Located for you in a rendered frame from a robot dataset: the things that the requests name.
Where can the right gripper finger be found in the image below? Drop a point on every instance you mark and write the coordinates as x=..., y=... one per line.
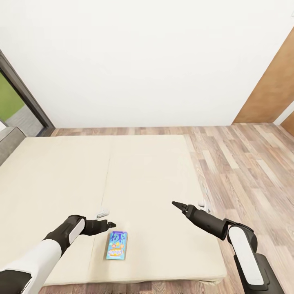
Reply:
x=181, y=206

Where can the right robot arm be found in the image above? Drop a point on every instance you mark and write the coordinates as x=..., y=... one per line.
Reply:
x=256, y=274

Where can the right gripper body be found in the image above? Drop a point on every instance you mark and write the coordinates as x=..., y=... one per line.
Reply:
x=199, y=218

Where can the bed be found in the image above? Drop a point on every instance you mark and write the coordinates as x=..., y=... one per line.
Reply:
x=44, y=180

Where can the board game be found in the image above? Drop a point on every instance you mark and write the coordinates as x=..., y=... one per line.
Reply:
x=117, y=244

